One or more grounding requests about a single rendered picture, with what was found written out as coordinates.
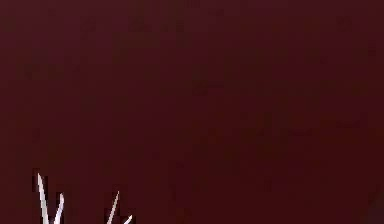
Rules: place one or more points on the white thin spiky twigs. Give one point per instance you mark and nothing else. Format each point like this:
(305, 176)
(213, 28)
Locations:
(42, 200)

